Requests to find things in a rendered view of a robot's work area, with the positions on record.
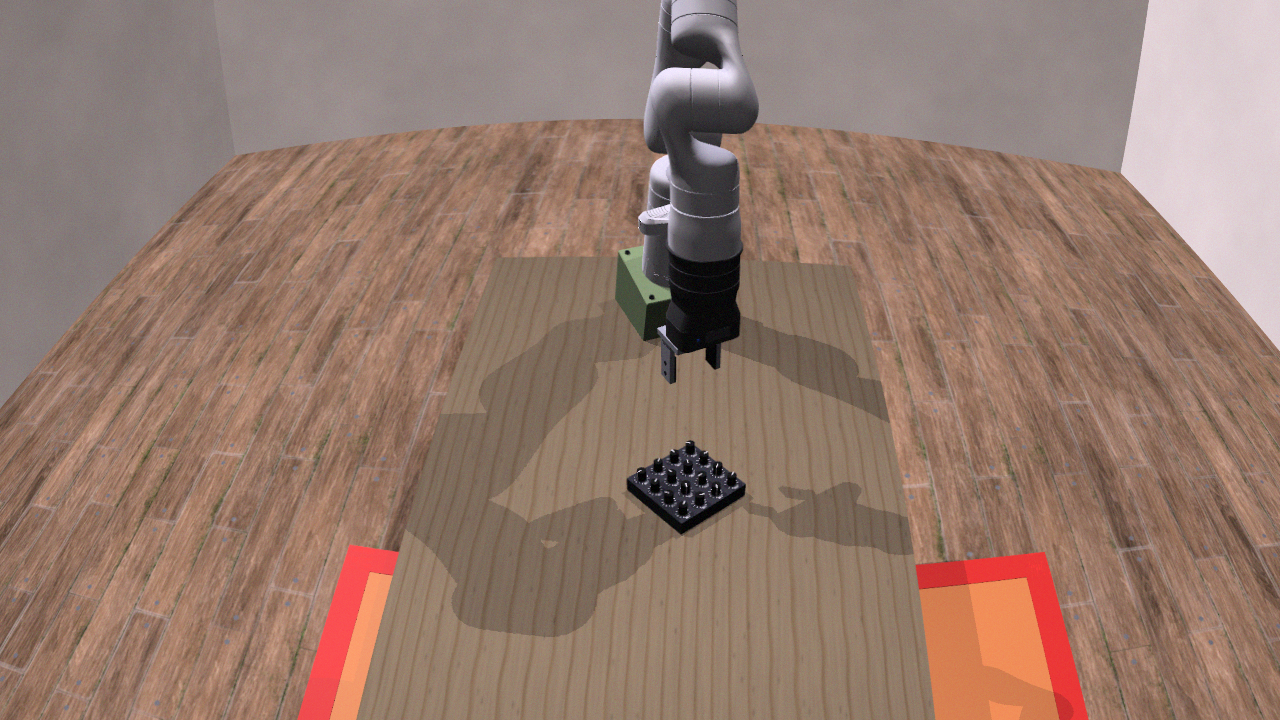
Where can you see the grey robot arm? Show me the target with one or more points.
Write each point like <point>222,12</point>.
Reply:
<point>704,180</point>

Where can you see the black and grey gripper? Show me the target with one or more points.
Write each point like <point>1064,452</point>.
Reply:
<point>703,266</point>

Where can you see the black knob box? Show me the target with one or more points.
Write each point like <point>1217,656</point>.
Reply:
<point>673,500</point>

